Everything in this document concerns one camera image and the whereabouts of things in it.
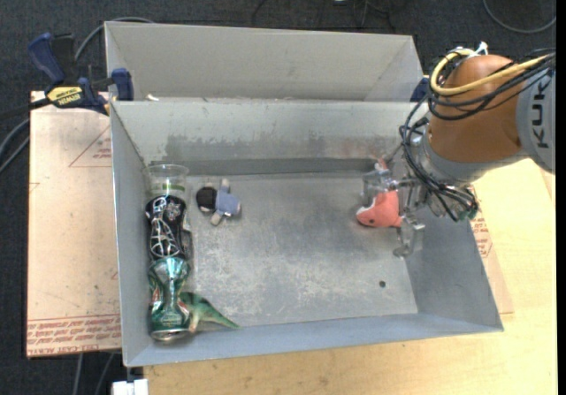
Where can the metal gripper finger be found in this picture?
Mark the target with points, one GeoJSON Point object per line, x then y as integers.
{"type": "Point", "coordinates": [376, 184]}
{"type": "Point", "coordinates": [411, 236]}

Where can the pink plush fish toy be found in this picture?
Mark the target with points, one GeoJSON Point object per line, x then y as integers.
{"type": "Point", "coordinates": [382, 211]}

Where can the grey metal bin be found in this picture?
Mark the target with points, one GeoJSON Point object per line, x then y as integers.
{"type": "Point", "coordinates": [287, 252]}

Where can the plush doll in blue clothes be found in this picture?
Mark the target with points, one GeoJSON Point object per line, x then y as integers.
{"type": "Point", "coordinates": [223, 204]}

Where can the clear plastic cup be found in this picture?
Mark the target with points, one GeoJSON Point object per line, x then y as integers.
{"type": "Point", "coordinates": [166, 183]}

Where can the green toy dinosaur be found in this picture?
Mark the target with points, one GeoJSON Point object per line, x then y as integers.
{"type": "Point", "coordinates": [205, 311]}

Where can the black patterned drink can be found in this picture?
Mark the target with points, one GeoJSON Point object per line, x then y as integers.
{"type": "Point", "coordinates": [165, 225]}

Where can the green crushed drink can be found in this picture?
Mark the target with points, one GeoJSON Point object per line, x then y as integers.
{"type": "Point", "coordinates": [168, 300]}

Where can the brown cardboard board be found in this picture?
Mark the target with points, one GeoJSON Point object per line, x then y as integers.
{"type": "Point", "coordinates": [71, 216]}

